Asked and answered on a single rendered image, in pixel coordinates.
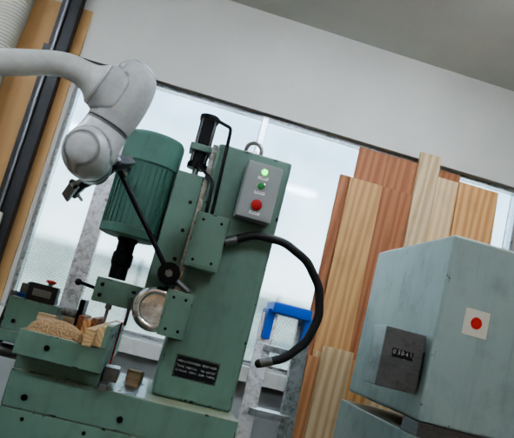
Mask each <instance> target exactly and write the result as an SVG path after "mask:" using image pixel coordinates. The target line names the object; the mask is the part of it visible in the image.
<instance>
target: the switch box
mask: <svg viewBox="0 0 514 438"><path fill-rule="evenodd" d="M263 169H267V170H268V172H269V173H268V175H267V176H264V177H266V178H269V180H268V182H267V181H264V180H261V179H257V178H258V176H263V175H262V174H261V171H262V170H263ZM283 172H284V170H283V169H280V168H276V167H273V166H270V165H267V164H264V163H259V162H255V161H252V160H249V161H248V163H247V165H246V168H245V172H244V177H243V180H242V184H241V188H240V191H239V194H238V198H237V204H236V207H235V210H234V214H233V217H235V218H238V219H241V220H245V221H247V222H254V223H256V224H260V225H263V226H267V225H268V224H270V220H271V217H272V213H273V209H274V206H275V202H276V199H277V192H278V189H279V185H280V182H281V178H282V174H283ZM260 182H263V183H265V189H264V190H259V189H258V188H257V184H258V183H260ZM255 190H257V191H261V192H264V193H265V194H264V196H262V195H259V194H255V193H254V191H255ZM256 199H257V200H260V201H261V203H262V208H261V209H260V210H254V209H253V208H252V207H251V203H252V201H253V200H256ZM250 210H252V211H256V212H258V213H260V214H259V216H256V215H253V214H250V213H249V211H250Z"/></svg>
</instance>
